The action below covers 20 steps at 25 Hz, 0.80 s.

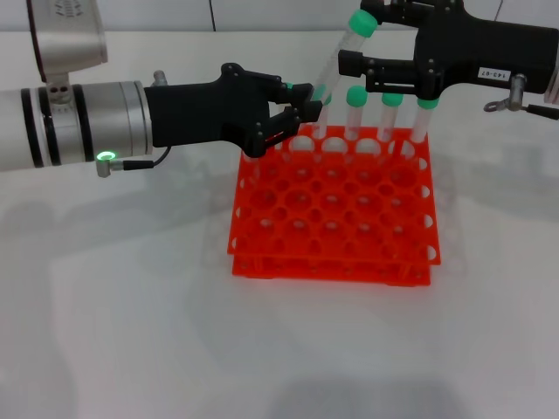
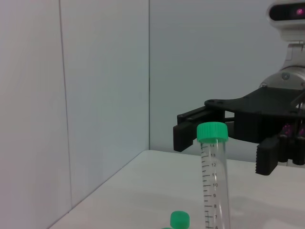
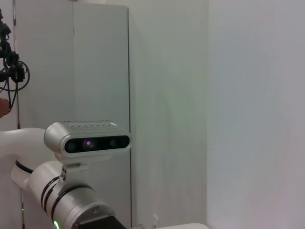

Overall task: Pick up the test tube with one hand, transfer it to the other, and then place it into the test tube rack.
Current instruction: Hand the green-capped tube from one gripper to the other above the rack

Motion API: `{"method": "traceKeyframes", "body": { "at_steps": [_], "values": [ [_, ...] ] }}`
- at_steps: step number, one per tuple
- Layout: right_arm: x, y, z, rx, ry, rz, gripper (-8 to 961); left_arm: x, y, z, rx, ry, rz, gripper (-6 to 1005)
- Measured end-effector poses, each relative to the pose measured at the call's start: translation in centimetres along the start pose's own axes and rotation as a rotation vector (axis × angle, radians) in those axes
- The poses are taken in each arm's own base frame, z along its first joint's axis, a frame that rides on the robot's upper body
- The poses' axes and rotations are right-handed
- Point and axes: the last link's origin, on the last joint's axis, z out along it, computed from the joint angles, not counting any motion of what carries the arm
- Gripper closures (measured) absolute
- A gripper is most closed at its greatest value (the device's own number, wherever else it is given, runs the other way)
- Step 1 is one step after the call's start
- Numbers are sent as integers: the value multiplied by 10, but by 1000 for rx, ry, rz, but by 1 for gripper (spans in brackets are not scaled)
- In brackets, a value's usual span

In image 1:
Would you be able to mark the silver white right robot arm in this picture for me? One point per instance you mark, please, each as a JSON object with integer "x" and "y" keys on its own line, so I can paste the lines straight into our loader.
{"x": 554, "y": 87}

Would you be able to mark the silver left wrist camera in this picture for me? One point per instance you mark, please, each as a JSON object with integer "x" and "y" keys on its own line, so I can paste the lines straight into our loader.
{"x": 70, "y": 39}

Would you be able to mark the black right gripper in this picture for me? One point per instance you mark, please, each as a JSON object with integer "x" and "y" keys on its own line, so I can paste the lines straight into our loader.
{"x": 471, "y": 52}

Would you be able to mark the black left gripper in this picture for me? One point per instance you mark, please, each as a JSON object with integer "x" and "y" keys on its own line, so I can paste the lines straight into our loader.
{"x": 196, "y": 113}

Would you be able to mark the orange plastic test tube rack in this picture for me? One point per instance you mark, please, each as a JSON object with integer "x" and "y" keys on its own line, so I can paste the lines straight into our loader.
{"x": 336, "y": 218}

